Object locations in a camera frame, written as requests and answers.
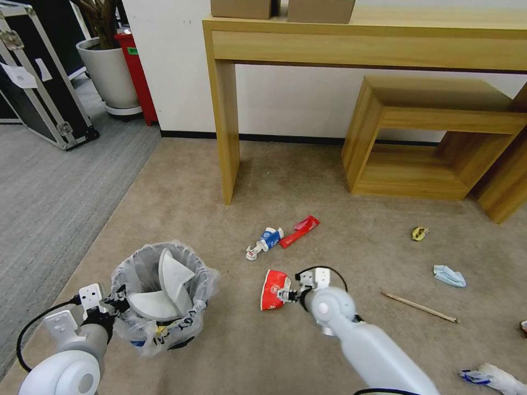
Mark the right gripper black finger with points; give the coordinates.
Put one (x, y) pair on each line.
(292, 300)
(287, 292)

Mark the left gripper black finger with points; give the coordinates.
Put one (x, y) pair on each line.
(122, 311)
(122, 295)

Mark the crushed red white paper cup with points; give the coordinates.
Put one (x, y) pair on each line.
(271, 290)

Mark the small blue trash bin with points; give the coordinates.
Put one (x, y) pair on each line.
(187, 325)

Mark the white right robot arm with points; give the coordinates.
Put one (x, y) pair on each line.
(370, 349)

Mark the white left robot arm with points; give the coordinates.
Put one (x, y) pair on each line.
(78, 370)

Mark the clear plastic bin liner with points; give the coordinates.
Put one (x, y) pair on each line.
(208, 284)

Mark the grey white paper plate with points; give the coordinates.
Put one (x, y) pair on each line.
(152, 306)
(173, 273)

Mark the crushed blue white milk carton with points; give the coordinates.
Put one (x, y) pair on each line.
(268, 238)

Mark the red snack wrapper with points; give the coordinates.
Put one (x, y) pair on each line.
(298, 232)

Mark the wooden stick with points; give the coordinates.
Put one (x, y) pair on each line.
(420, 307)

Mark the small yellow wrapper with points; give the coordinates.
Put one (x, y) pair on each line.
(419, 233)

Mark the light blue face mask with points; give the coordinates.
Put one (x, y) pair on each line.
(449, 276)

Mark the light wooden open stool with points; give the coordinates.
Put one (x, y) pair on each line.
(411, 177)

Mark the white plant pot saucer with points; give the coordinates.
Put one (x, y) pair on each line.
(123, 112)

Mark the black aluminium flight case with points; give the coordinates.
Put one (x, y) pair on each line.
(49, 103)

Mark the crumpled white blue plastic bag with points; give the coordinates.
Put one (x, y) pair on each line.
(494, 376)

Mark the white plant pot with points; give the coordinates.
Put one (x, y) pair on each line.
(111, 78)

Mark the red extinguisher box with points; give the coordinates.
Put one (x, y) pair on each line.
(138, 78)

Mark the small red white scrap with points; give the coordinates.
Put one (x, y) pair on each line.
(524, 326)

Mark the small white paper label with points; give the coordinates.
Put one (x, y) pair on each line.
(43, 69)

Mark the large white paper label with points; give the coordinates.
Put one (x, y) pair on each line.
(18, 75)

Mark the light wooden console table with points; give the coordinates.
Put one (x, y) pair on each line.
(370, 45)

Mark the dark partition panel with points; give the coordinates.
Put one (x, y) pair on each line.
(78, 29)

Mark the brown plant trunk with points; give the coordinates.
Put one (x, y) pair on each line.
(103, 22)

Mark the brown cardboard box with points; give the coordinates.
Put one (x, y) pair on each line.
(241, 8)
(321, 10)

